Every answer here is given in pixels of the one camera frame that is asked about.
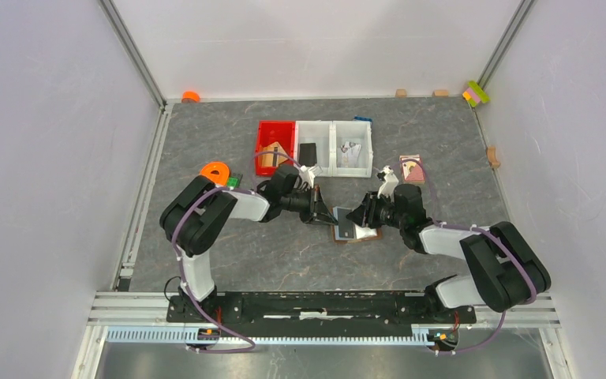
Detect cards in red bin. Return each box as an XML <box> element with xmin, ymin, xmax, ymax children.
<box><xmin>257</xmin><ymin>141</ymin><xmax>289</xmax><ymax>170</ymax></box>

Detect blue toy piece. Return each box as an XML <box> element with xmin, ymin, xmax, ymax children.
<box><xmin>353</xmin><ymin>116</ymin><xmax>373</xmax><ymax>123</ymax></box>

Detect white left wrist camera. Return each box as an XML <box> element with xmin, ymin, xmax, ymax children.
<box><xmin>298</xmin><ymin>165</ymin><xmax>323</xmax><ymax>190</ymax></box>

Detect wooden arch block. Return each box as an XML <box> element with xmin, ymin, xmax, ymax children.
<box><xmin>486</xmin><ymin>146</ymin><xmax>501</xmax><ymax>169</ymax></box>

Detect orange tape dispenser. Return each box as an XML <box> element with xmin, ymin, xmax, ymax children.
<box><xmin>200</xmin><ymin>161</ymin><xmax>230</xmax><ymax>186</ymax></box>

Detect green toy block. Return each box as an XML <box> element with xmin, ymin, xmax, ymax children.
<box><xmin>226</xmin><ymin>174</ymin><xmax>242</xmax><ymax>188</ymax></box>

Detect cards in white bin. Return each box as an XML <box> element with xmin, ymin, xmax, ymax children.
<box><xmin>338</xmin><ymin>141</ymin><xmax>361</xmax><ymax>168</ymax></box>

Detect red plastic bin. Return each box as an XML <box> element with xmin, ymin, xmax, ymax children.
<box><xmin>254</xmin><ymin>120</ymin><xmax>296</xmax><ymax>177</ymax></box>

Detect playing card box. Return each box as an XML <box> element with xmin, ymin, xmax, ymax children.
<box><xmin>399</xmin><ymin>154</ymin><xmax>425</xmax><ymax>185</ymax></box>

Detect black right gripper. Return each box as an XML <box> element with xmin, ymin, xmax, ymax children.
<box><xmin>345</xmin><ymin>190</ymin><xmax>406</xmax><ymax>230</ymax></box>

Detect black card in bin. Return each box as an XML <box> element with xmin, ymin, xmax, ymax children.
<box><xmin>297</xmin><ymin>143</ymin><xmax>317</xmax><ymax>167</ymax></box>

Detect white plastic bin left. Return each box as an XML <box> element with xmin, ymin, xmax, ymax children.
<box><xmin>295</xmin><ymin>121</ymin><xmax>332</xmax><ymax>177</ymax></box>

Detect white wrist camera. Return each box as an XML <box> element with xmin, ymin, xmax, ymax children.
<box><xmin>376</xmin><ymin>166</ymin><xmax>399</xmax><ymax>197</ymax></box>
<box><xmin>298</xmin><ymin>165</ymin><xmax>323</xmax><ymax>190</ymax></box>

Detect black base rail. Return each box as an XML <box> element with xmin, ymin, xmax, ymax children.
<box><xmin>166</xmin><ymin>291</ymin><xmax>477</xmax><ymax>338</ymax></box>

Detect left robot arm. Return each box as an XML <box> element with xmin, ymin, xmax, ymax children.
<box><xmin>159</xmin><ymin>164</ymin><xmax>338</xmax><ymax>322</ymax></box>

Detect dark grey credit card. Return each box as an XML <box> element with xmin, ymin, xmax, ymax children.
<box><xmin>333</xmin><ymin>207</ymin><xmax>356</xmax><ymax>241</ymax></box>

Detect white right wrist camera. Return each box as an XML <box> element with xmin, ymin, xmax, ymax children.
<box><xmin>376</xmin><ymin>166</ymin><xmax>399</xmax><ymax>197</ymax></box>

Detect colourful toy block stack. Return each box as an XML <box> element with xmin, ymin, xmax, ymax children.
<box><xmin>462</xmin><ymin>81</ymin><xmax>490</xmax><ymax>108</ymax></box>

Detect wooden block left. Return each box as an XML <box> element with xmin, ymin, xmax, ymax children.
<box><xmin>395</xmin><ymin>88</ymin><xmax>407</xmax><ymax>98</ymax></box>

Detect wooden block middle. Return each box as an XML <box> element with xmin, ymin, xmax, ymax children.
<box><xmin>432</xmin><ymin>89</ymin><xmax>450</xmax><ymax>97</ymax></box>

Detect white plastic bin right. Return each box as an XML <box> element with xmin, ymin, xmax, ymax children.
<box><xmin>330</xmin><ymin>120</ymin><xmax>373</xmax><ymax>178</ymax></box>

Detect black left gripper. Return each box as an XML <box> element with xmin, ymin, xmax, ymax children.
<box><xmin>281</xmin><ymin>185</ymin><xmax>338</xmax><ymax>227</ymax></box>

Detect white plastic bin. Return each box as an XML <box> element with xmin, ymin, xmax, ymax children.
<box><xmin>295</xmin><ymin>121</ymin><xmax>332</xmax><ymax>177</ymax></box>
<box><xmin>330</xmin><ymin>120</ymin><xmax>373</xmax><ymax>178</ymax></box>

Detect brown leather card holder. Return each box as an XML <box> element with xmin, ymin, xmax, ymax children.
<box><xmin>331</xmin><ymin>225</ymin><xmax>382</xmax><ymax>243</ymax></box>

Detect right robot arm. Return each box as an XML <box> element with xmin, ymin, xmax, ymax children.
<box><xmin>346</xmin><ymin>184</ymin><xmax>552</xmax><ymax>322</ymax></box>

